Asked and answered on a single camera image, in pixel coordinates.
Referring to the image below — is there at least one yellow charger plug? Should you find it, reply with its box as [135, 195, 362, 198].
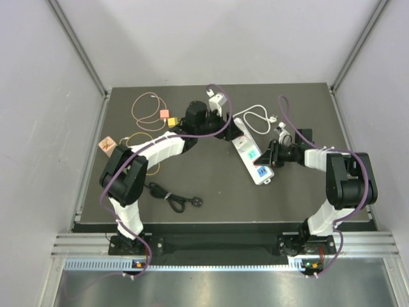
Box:
[167, 117, 181, 128]

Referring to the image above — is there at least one pink charger cable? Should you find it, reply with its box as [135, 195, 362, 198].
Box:
[131, 92, 169, 132]

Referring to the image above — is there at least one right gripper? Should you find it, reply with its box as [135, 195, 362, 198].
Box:
[255, 139, 300, 168]

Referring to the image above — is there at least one white power strip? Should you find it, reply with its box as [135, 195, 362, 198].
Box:
[232, 118, 274, 185]

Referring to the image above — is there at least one yellow charger cable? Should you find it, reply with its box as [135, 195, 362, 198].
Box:
[120, 132, 160, 176]

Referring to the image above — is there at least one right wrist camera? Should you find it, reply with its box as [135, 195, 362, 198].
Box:
[274, 122, 291, 145]

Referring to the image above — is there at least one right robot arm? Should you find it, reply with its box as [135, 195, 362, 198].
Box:
[254, 129, 378, 256]

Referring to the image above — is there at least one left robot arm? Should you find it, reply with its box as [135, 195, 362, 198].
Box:
[100, 101, 243, 254]

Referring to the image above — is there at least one pink charger plug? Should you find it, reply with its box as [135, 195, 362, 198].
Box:
[159, 109, 170, 121]

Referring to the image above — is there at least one pink giraffe cube charger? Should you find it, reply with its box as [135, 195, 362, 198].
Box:
[98, 136, 118, 157]

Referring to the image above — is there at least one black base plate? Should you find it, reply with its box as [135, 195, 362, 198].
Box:
[108, 223, 337, 275]

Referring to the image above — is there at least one black power cord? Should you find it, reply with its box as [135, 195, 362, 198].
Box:
[142, 181, 205, 214]

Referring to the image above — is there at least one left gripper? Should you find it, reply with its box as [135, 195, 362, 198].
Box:
[196, 107, 243, 142]

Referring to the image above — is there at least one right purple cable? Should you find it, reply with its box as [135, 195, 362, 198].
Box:
[278, 94, 368, 276]

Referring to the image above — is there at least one grey slotted cable duct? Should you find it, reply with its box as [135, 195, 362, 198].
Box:
[64, 258, 320, 272]

